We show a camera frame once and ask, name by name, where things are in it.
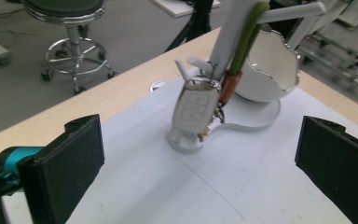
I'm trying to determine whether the black round stool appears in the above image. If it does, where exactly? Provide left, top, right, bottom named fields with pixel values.
left=21, top=0, right=118, bottom=96

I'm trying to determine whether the black metal frame strut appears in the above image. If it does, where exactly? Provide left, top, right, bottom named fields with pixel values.
left=164, top=0, right=216, bottom=53

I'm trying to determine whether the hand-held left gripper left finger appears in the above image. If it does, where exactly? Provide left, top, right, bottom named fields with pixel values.
left=0, top=114, right=106, bottom=224

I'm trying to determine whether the aluminium frame rail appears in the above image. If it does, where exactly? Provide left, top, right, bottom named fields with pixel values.
left=287, top=12, right=358, bottom=95

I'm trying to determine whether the white key stand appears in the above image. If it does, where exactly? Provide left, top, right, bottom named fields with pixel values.
left=166, top=0, right=328, bottom=155

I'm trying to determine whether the round table grommet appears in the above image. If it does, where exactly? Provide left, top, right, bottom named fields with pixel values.
left=149, top=79, right=168, bottom=93

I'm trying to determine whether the silver car key fob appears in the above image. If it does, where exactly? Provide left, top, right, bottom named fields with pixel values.
left=171, top=55, right=224, bottom=136

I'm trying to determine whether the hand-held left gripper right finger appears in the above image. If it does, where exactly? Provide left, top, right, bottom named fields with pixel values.
left=294, top=115, right=358, bottom=224

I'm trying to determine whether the white eggshell-shaped bowl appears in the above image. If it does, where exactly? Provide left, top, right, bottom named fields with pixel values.
left=234, top=29, right=302, bottom=104

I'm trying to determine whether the green loop keychain with charm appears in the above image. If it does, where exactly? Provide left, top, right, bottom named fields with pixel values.
left=198, top=1, right=271, bottom=143

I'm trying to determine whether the white table mat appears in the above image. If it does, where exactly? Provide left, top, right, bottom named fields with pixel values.
left=1, top=76, right=358, bottom=224

